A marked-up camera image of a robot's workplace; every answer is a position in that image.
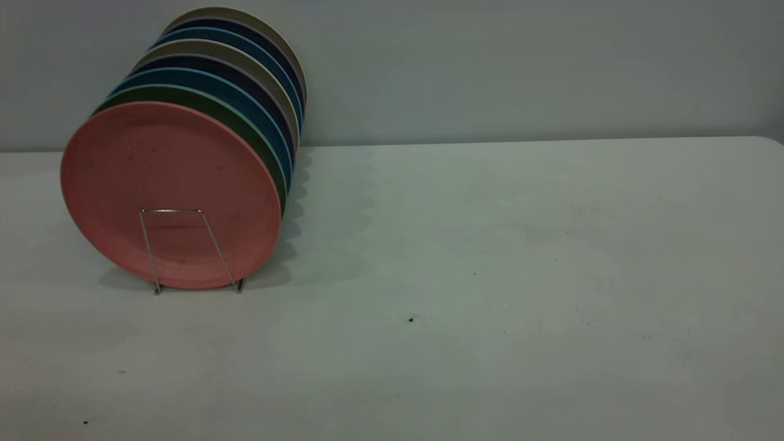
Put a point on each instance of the beige plate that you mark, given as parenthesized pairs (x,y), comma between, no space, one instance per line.
(226,11)
(208,47)

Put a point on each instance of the blue plate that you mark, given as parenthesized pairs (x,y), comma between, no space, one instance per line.
(214,34)
(184,76)

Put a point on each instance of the green plate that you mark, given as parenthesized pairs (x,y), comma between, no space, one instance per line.
(184,93)

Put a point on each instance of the pink plate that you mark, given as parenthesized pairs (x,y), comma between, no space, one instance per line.
(171,184)

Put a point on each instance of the dark purple plate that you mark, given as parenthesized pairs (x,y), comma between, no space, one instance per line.
(202,62)
(233,25)

